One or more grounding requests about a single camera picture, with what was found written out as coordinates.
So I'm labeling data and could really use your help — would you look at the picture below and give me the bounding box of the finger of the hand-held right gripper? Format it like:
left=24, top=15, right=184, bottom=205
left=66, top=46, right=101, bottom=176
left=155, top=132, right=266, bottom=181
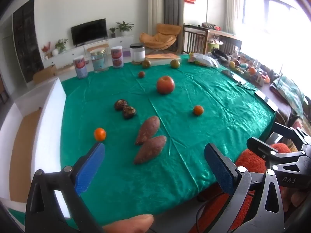
left=246, top=137, right=305, bottom=165
left=273, top=123, right=311, bottom=151

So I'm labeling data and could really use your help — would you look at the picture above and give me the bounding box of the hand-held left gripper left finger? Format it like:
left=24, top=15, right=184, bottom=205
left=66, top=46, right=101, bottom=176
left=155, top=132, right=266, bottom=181
left=25, top=142, right=106, bottom=233

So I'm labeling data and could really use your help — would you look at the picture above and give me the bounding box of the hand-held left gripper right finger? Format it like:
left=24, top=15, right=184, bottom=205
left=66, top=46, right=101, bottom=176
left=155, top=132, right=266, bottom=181
left=204, top=143, right=285, bottom=233

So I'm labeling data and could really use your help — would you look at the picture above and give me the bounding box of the white cardboard box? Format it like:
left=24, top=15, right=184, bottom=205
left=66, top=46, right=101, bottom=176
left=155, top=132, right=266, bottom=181
left=0, top=78, right=71, bottom=219

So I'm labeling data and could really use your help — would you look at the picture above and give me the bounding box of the sweet potato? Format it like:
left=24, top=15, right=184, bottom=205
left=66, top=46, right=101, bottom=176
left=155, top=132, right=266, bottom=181
left=134, top=135, right=167, bottom=165
left=135, top=116, right=161, bottom=146

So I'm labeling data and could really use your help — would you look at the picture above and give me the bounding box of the dark brown mushroom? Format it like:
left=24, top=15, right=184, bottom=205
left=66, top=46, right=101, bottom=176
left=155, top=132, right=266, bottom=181
left=114, top=99, right=128, bottom=111
left=122, top=106, right=137, bottom=119

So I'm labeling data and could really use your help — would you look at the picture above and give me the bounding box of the red apple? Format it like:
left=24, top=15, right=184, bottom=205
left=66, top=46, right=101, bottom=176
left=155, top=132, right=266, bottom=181
left=156, top=76, right=175, bottom=95

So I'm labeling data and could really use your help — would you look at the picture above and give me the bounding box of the person's right hand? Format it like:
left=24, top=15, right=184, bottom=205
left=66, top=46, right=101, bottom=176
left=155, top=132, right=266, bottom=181
left=279, top=188, right=311, bottom=211

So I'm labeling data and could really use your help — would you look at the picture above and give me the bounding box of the person's left hand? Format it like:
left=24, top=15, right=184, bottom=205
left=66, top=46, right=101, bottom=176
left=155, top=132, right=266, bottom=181
left=103, top=214, right=154, bottom=233

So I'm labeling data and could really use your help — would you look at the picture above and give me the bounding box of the red fuzzy garment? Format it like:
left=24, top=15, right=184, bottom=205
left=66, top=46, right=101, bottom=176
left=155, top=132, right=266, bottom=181
left=190, top=143, right=292, bottom=233

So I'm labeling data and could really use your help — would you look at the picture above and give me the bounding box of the green white folded cloth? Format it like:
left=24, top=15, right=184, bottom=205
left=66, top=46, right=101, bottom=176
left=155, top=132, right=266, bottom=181
left=270, top=75, right=305, bottom=117

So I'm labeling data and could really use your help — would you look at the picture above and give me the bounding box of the green tablecloth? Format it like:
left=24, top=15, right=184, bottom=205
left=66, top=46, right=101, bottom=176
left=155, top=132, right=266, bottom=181
left=5, top=55, right=277, bottom=233

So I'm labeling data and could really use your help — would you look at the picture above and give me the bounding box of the red label tin can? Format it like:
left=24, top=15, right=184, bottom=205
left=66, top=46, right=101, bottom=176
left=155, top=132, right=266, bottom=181
left=111, top=46, right=124, bottom=69
left=73, top=56, right=88, bottom=79

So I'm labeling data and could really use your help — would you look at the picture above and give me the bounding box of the beige oval floor mat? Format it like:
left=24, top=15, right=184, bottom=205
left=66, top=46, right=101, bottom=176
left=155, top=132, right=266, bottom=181
left=55, top=64, right=75, bottom=76

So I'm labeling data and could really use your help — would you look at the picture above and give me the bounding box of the white plastic bag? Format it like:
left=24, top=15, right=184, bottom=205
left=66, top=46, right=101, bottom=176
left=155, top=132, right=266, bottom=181
left=188, top=53, right=219, bottom=68

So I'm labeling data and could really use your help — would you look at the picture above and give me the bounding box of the clear glass jar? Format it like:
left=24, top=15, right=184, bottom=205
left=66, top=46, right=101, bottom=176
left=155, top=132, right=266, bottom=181
left=90, top=49, right=109, bottom=74

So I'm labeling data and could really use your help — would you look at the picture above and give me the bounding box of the white television cabinet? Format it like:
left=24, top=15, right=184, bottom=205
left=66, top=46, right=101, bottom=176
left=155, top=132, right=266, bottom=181
left=44, top=35, right=134, bottom=66

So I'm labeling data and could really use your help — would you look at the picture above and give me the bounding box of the orange cover book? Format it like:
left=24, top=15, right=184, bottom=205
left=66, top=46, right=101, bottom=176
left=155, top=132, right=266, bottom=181
left=145, top=53, right=182, bottom=66

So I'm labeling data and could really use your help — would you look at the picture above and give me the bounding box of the black lid plastic jar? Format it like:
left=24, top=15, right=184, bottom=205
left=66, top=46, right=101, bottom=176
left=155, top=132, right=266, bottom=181
left=130, top=43, right=145, bottom=64

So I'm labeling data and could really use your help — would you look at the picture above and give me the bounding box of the green plant in white pot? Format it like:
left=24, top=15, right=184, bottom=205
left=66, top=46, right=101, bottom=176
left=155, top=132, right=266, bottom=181
left=55, top=39, right=68, bottom=53

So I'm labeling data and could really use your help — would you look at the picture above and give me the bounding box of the red flower arrangement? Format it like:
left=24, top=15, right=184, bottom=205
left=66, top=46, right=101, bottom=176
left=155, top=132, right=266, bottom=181
left=41, top=41, right=51, bottom=59

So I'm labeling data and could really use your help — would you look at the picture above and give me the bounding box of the white sheer curtain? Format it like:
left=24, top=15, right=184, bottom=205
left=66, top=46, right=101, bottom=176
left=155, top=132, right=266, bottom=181
left=225, top=0, right=244, bottom=33

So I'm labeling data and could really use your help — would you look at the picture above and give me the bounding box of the black television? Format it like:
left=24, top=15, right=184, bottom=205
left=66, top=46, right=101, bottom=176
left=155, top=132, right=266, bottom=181
left=71, top=18, right=108, bottom=46

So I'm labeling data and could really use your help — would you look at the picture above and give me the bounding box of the black display cabinet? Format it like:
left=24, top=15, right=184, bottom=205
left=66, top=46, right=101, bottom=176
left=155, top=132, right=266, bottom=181
left=13, top=0, right=45, bottom=83

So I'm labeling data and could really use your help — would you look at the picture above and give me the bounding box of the orange lounge chair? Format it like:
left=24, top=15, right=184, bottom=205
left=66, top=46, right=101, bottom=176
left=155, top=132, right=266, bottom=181
left=140, top=24, right=182, bottom=51

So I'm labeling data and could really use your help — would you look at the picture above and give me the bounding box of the large green potted plant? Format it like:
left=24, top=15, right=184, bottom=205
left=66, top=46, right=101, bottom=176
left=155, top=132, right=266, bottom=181
left=116, top=21, right=135, bottom=36

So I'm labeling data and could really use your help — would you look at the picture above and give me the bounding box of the grey curtain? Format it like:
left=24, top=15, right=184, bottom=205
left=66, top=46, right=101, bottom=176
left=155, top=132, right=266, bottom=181
left=157, top=0, right=184, bottom=52

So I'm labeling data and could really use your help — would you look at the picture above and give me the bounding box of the white standing air conditioner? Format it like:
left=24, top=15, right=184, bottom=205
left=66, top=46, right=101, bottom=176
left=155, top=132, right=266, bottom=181
left=148, top=0, right=166, bottom=36

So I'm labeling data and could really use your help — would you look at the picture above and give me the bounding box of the black cable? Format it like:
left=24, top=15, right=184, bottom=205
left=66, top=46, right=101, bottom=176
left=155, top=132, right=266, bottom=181
left=197, top=193, right=231, bottom=225

